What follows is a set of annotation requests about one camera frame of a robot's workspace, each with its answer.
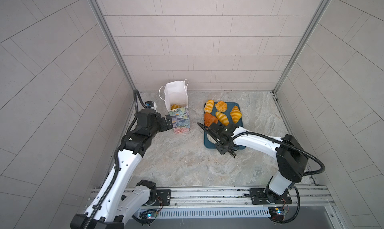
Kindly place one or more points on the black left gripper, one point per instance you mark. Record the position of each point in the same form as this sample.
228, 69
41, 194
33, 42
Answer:
163, 127

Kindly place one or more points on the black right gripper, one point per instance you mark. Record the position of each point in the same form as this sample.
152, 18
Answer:
221, 152

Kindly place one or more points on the floral paper bag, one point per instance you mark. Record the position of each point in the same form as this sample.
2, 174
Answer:
175, 96

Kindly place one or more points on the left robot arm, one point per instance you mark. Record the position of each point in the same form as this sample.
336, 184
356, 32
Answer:
109, 210

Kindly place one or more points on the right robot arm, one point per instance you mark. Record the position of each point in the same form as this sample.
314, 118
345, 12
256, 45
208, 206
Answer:
286, 151

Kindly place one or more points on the brown fake croissant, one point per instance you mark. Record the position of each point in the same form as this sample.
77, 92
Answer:
209, 119

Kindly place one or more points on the yellow striped fake croissant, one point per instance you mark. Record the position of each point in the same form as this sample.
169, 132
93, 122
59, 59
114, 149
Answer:
235, 114

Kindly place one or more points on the round fake bun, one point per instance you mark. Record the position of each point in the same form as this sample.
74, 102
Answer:
221, 106

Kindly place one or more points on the left circuit board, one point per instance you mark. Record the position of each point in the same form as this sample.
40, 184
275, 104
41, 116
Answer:
149, 214

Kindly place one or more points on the circuit board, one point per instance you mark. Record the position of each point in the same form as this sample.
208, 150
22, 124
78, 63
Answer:
149, 214
278, 213

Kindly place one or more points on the right circuit board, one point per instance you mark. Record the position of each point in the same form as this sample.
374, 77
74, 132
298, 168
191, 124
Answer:
278, 213

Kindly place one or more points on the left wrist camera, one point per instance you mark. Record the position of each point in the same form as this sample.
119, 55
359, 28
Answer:
151, 105

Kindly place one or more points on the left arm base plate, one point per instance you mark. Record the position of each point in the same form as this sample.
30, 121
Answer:
163, 198

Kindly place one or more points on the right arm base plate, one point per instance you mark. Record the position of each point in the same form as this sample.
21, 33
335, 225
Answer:
259, 197

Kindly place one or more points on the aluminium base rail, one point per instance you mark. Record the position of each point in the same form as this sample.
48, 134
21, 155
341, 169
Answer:
238, 197

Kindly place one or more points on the left corner aluminium post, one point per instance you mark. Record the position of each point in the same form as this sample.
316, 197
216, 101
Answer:
110, 39

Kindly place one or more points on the corner aluminium post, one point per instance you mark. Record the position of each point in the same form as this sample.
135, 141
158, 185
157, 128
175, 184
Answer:
110, 39
323, 5

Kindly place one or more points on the right corner aluminium post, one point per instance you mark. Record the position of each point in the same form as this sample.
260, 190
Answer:
323, 5

